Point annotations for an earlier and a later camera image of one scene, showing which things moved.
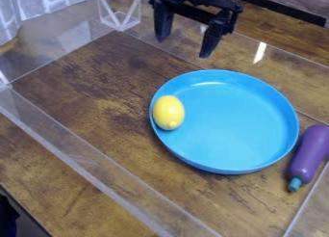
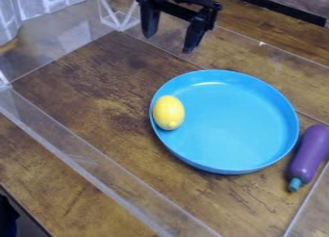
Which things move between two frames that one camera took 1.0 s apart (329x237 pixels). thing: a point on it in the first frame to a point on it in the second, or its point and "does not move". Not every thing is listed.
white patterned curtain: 20,5 does not move
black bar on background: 285,10 does not move
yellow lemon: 168,112 does not move
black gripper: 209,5 to 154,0
